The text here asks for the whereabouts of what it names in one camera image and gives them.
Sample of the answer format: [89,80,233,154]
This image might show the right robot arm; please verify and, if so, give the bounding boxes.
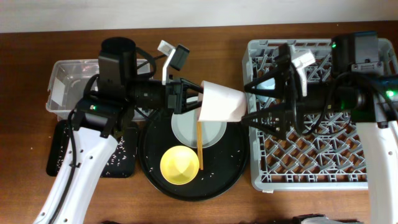
[242,31,397,223]

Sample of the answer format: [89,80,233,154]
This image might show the grey dishwasher rack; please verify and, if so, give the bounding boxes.
[242,38,398,192]

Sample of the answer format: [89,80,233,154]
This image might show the pink plastic cup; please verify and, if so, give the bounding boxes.
[197,81,247,122]

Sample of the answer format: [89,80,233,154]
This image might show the black rectangular tray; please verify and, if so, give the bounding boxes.
[45,119,139,179]

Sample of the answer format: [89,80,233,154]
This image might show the clear plastic waste bin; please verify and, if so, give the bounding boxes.
[45,58,150,121]

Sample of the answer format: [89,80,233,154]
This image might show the yellow bowl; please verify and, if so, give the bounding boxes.
[160,146,200,185]

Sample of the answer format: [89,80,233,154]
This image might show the light blue plastic cup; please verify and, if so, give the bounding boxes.
[256,77,277,102]

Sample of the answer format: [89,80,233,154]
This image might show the grey round plate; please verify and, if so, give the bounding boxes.
[171,110,227,148]

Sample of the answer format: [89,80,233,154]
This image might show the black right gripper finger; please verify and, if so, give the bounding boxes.
[241,104,290,140]
[244,64,291,100]

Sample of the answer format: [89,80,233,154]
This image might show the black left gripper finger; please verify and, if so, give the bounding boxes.
[183,79,203,93]
[180,101,202,114]

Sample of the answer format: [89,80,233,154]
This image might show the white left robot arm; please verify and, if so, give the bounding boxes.
[35,37,203,223]

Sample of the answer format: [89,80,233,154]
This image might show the round black serving tray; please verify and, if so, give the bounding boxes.
[137,111,250,202]

